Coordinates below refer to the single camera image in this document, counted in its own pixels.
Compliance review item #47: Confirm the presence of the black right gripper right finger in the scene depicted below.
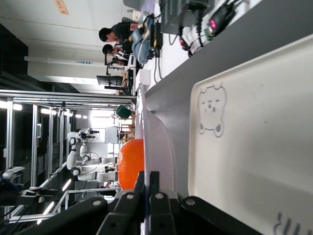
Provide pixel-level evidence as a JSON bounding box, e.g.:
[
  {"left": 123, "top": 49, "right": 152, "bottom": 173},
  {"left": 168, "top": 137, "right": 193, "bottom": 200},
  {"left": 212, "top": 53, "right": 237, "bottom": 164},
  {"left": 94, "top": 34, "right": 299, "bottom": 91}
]
[{"left": 148, "top": 170, "right": 260, "bottom": 235}]

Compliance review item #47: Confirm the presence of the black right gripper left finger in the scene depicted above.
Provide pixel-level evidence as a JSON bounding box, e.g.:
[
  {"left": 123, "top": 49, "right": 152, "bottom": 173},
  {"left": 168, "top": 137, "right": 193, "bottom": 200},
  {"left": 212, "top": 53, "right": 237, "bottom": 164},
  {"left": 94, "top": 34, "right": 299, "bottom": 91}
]
[{"left": 14, "top": 170, "right": 147, "bottom": 235}]

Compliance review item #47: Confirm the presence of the orange fruit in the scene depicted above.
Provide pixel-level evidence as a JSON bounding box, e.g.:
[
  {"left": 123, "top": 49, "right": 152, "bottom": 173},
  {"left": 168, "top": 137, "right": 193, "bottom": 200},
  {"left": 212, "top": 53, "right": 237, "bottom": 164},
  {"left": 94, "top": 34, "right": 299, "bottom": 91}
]
[{"left": 117, "top": 138, "right": 145, "bottom": 190}]

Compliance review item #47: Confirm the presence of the white plate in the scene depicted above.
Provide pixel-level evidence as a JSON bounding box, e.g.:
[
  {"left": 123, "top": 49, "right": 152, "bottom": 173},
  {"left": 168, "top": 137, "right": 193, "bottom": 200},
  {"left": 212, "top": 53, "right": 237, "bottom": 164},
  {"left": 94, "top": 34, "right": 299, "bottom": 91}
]
[{"left": 134, "top": 83, "right": 179, "bottom": 235}]

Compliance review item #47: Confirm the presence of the white panel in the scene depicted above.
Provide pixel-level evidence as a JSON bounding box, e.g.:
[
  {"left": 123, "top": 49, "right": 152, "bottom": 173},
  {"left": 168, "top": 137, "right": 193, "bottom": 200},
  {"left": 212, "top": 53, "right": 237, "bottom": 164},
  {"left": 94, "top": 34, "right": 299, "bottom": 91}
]
[{"left": 105, "top": 126, "right": 119, "bottom": 144}]

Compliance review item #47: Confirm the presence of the wooden peg rack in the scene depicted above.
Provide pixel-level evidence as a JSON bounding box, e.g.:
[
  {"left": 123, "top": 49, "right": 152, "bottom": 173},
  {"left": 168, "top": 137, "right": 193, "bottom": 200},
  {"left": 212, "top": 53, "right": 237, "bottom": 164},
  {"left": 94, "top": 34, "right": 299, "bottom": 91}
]
[{"left": 117, "top": 110, "right": 136, "bottom": 143}]

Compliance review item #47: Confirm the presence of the dark green container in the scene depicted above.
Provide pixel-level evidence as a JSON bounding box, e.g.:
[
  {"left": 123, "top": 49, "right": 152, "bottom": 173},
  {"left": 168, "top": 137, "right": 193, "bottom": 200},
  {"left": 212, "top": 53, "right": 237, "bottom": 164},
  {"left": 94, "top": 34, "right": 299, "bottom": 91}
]
[{"left": 115, "top": 104, "right": 133, "bottom": 118}]

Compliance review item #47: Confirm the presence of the beige bear print tray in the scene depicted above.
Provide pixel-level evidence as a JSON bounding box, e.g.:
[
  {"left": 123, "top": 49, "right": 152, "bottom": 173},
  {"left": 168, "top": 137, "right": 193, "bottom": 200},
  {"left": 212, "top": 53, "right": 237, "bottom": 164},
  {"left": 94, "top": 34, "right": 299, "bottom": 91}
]
[{"left": 187, "top": 33, "right": 313, "bottom": 235}]

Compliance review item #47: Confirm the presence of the black monitor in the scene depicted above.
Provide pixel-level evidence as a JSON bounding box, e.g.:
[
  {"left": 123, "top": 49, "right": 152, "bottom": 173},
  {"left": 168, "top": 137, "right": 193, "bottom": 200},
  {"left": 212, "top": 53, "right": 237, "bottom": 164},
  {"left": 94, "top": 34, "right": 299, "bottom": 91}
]
[{"left": 96, "top": 75, "right": 124, "bottom": 89}]

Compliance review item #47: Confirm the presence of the person with headset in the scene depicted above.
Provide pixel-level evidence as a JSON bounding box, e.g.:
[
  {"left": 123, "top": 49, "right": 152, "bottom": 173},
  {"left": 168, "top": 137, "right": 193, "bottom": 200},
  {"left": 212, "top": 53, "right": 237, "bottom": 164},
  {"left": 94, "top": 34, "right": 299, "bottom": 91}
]
[{"left": 102, "top": 44, "right": 128, "bottom": 66}]

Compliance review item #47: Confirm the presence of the blue denim jacket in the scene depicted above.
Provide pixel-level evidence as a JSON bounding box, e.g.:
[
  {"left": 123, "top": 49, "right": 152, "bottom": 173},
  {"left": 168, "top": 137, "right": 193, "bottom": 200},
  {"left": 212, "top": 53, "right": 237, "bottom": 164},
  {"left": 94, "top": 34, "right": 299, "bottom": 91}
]
[{"left": 129, "top": 16, "right": 155, "bottom": 65}]

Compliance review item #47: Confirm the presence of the black power adapter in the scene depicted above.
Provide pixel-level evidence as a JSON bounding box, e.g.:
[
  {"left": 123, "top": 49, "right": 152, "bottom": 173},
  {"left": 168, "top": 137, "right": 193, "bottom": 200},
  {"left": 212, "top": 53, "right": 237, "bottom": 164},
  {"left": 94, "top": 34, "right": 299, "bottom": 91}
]
[{"left": 149, "top": 21, "right": 164, "bottom": 59}]

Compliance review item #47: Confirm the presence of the person in dark shirt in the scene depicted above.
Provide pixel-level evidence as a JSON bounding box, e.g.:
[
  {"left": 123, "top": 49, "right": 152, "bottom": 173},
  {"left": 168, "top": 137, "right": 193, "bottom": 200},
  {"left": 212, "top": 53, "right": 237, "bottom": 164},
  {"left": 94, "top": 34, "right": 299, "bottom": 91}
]
[{"left": 98, "top": 21, "right": 139, "bottom": 46}]

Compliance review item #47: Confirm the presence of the black equipment box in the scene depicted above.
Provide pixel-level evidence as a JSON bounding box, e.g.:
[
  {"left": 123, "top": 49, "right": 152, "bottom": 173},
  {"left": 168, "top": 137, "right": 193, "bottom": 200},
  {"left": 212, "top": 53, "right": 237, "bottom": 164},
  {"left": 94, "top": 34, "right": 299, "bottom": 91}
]
[{"left": 160, "top": 0, "right": 216, "bottom": 35}]

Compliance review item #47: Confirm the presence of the black device with red display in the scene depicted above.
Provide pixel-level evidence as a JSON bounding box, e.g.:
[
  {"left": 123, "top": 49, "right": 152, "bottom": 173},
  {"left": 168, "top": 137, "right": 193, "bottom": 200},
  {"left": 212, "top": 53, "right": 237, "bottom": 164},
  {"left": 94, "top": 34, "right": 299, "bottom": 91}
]
[{"left": 207, "top": 0, "right": 237, "bottom": 38}]

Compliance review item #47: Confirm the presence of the orange sign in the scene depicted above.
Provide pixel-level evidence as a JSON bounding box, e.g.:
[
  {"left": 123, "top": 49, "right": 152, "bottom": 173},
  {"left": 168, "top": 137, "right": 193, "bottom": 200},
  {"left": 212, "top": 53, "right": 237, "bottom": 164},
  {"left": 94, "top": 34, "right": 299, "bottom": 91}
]
[{"left": 53, "top": 0, "right": 69, "bottom": 16}]

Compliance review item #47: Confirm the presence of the aluminium frame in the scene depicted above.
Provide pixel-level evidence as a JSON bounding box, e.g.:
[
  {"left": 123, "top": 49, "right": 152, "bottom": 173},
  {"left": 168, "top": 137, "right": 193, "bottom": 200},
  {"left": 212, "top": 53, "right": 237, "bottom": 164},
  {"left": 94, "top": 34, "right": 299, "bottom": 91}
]
[{"left": 0, "top": 89, "right": 136, "bottom": 225}]

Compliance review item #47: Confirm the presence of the black desk cable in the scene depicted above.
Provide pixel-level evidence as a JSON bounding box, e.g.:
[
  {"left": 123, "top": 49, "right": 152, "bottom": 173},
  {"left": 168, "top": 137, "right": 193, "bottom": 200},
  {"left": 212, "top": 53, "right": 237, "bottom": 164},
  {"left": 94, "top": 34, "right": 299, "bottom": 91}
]
[{"left": 153, "top": 56, "right": 164, "bottom": 84}]

